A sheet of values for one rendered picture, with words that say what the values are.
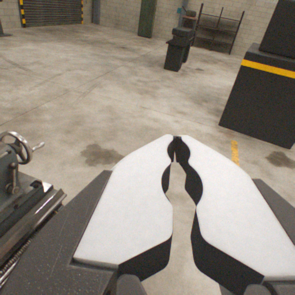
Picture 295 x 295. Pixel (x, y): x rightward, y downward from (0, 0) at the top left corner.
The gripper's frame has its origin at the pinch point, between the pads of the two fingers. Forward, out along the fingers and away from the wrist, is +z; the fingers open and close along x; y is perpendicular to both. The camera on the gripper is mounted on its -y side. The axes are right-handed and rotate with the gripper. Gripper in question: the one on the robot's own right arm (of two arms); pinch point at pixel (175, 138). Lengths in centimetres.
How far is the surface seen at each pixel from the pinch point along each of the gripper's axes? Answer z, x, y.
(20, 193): 49, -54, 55
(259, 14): 1242, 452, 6
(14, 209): 43, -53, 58
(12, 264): 30, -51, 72
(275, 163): 256, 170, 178
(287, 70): 321, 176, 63
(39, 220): 45, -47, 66
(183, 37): 660, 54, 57
